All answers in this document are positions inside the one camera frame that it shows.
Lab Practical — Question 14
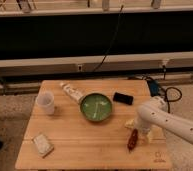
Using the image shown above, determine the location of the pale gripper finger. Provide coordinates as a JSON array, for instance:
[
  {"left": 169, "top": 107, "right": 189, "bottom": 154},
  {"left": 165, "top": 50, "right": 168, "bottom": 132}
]
[
  {"left": 125, "top": 119, "right": 134, "bottom": 129},
  {"left": 145, "top": 131, "right": 153, "bottom": 143}
]

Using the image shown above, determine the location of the red chili pepper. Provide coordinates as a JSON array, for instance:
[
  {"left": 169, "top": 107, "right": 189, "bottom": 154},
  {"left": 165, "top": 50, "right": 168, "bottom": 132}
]
[{"left": 127, "top": 129, "right": 138, "bottom": 151}]

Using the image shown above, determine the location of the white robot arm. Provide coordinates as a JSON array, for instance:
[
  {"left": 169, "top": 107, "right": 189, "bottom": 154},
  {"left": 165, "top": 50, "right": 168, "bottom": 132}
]
[{"left": 125, "top": 96, "right": 193, "bottom": 144}]

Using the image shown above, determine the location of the black rectangular block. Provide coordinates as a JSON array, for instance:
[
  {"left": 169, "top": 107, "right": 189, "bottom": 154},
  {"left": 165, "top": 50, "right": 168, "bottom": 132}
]
[{"left": 113, "top": 92, "right": 133, "bottom": 105}]

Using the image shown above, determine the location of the green bowl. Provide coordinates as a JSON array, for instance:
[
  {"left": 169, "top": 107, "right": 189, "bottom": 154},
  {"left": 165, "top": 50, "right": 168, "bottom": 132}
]
[{"left": 80, "top": 93, "right": 112, "bottom": 122}]

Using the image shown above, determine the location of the blue box on floor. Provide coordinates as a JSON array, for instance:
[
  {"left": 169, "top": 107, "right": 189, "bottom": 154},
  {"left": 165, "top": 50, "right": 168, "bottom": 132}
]
[{"left": 147, "top": 80, "right": 160, "bottom": 96}]

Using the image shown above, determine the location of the white tube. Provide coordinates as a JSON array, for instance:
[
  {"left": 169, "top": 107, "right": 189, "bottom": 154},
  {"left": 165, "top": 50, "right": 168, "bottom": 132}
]
[{"left": 60, "top": 82, "right": 84, "bottom": 103}]

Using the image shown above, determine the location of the translucent plastic cup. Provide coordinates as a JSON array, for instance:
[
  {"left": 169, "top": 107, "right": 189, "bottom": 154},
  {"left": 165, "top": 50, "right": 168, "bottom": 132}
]
[{"left": 35, "top": 91, "right": 55, "bottom": 115}]

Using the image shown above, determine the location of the white sponge block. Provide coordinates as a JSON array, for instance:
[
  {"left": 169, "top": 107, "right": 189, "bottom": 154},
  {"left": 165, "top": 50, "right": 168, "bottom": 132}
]
[{"left": 32, "top": 134, "right": 54, "bottom": 158}]

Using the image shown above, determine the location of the black floor cable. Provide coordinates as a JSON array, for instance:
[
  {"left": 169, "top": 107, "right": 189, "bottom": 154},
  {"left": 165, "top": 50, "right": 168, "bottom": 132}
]
[{"left": 161, "top": 85, "right": 183, "bottom": 113}]

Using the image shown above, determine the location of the black hanging cable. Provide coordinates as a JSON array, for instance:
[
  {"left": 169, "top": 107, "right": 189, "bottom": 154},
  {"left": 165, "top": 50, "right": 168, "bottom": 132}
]
[{"left": 91, "top": 3, "right": 125, "bottom": 73}]

